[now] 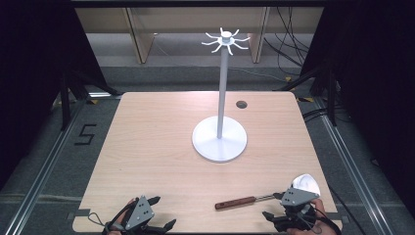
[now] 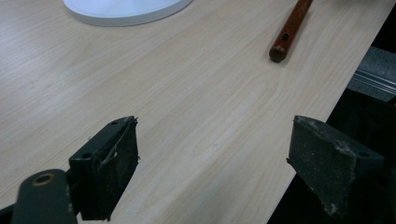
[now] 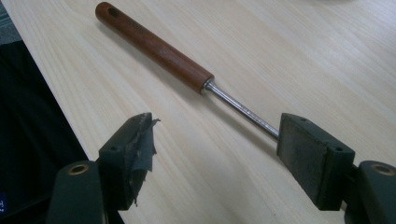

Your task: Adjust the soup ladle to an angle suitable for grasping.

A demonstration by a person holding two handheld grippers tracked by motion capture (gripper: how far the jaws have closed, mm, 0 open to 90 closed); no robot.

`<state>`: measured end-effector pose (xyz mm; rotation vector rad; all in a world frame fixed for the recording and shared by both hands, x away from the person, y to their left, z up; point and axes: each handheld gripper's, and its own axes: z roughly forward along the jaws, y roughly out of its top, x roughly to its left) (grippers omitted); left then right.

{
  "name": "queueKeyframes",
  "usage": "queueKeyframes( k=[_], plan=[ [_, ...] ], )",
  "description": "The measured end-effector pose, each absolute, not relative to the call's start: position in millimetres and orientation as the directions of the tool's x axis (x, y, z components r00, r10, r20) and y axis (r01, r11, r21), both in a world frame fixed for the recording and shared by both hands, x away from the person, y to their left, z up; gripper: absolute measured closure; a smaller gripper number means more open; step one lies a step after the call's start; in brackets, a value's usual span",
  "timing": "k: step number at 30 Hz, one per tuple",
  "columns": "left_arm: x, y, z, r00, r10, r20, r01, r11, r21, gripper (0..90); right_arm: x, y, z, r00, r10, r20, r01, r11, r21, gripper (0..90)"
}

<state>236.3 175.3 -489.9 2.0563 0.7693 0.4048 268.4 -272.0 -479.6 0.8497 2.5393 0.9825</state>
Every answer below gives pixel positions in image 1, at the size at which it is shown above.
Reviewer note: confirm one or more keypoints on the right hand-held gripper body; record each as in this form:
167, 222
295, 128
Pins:
297, 197

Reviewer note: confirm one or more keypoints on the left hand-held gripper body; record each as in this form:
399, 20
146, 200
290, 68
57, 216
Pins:
139, 213

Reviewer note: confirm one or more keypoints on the person's left hand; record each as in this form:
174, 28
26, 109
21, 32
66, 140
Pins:
131, 202

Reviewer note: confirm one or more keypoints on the person's right hand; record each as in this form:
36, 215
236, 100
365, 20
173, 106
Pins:
319, 210

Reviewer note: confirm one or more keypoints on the black tape floor mark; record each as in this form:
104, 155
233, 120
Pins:
85, 134

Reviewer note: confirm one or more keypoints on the yellow black floor tape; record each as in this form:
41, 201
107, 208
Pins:
93, 101
305, 99

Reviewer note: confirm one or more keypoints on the black metal stand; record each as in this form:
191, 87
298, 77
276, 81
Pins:
331, 98
65, 101

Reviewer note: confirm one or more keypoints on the white hook stand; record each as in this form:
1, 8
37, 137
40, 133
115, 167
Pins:
221, 98

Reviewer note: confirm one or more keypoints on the dark curtain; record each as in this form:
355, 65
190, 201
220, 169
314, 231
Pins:
32, 65
375, 81

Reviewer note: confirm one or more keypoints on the light wooden desk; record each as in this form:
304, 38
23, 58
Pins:
182, 19

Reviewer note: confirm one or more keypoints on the metal floor rail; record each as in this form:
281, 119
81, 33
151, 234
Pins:
42, 176
352, 169

